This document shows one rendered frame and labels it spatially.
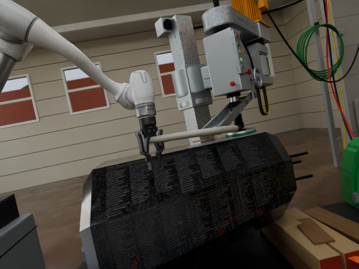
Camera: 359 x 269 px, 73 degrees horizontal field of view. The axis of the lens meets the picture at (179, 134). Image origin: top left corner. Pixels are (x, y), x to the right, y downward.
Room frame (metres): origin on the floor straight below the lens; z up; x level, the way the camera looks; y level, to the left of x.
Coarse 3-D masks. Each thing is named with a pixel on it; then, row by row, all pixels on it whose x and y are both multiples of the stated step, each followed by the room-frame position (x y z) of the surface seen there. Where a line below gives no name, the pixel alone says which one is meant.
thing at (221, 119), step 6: (246, 96) 1.90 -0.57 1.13; (240, 102) 1.71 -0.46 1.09; (246, 102) 1.76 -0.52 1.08; (228, 108) 1.78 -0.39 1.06; (240, 108) 1.67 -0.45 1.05; (222, 114) 1.69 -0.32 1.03; (228, 114) 1.70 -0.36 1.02; (234, 114) 1.57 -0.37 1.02; (210, 120) 1.56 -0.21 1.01; (216, 120) 1.60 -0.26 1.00; (222, 120) 1.62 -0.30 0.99; (228, 120) 1.49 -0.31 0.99; (204, 126) 1.47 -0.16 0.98; (210, 126) 1.53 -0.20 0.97; (216, 126) 1.53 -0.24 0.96
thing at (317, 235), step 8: (288, 216) 1.63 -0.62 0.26; (280, 224) 1.54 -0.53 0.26; (288, 224) 1.52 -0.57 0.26; (296, 224) 1.50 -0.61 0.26; (304, 224) 1.49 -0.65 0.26; (312, 224) 1.47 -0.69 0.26; (304, 232) 1.40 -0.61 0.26; (312, 232) 1.38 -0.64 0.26; (320, 232) 1.36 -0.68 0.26; (312, 240) 1.30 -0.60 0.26; (320, 240) 1.29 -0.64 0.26; (328, 240) 1.27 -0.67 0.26
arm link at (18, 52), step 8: (0, 40) 0.98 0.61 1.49; (0, 48) 0.99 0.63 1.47; (8, 48) 1.00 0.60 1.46; (16, 48) 1.01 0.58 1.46; (24, 48) 1.04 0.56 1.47; (32, 48) 1.14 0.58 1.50; (0, 56) 0.99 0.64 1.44; (8, 56) 1.01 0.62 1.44; (16, 56) 1.03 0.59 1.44; (24, 56) 1.07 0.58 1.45; (0, 64) 0.99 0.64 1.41; (8, 64) 1.02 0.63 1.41; (0, 72) 1.00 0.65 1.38; (8, 72) 1.03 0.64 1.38; (0, 80) 1.00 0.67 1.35; (0, 88) 1.01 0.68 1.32
